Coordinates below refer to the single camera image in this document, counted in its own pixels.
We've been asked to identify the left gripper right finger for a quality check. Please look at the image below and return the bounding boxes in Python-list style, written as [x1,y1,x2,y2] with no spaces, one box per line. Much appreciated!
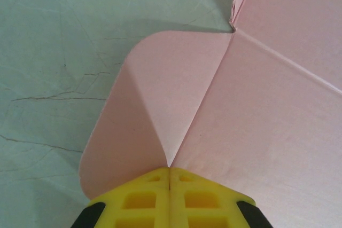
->
[169,167,270,228]

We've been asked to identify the pink paper box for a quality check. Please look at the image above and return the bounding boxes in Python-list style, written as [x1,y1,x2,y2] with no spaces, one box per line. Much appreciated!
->
[79,0,342,207]

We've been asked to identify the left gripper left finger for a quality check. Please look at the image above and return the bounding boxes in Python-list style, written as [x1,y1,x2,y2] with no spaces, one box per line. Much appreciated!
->
[71,167,171,228]

